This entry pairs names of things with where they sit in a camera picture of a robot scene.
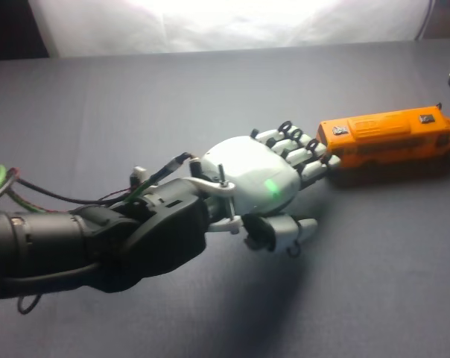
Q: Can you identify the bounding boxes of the black cable with connector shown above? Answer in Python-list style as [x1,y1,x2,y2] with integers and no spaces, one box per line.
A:
[13,151,193,208]

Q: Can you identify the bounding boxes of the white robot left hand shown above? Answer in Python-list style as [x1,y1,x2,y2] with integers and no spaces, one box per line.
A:
[200,120,342,259]

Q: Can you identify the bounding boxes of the yellow toy school bus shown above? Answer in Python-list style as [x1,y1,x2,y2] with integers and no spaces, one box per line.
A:
[316,103,450,186]

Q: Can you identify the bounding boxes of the grey table cloth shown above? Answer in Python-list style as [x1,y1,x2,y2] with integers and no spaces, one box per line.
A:
[0,38,450,358]

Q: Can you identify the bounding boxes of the thin dark background cable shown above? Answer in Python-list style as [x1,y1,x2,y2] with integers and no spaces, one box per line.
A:
[413,0,437,40]

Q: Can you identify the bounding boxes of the dark background panel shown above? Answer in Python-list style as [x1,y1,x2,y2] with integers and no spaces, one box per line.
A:
[0,0,50,62]

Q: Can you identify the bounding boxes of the thin black cable loop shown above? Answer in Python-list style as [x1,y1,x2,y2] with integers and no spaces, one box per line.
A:
[16,293,42,315]

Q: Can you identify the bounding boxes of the white backdrop sheet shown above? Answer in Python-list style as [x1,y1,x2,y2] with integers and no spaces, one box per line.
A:
[27,0,450,59]

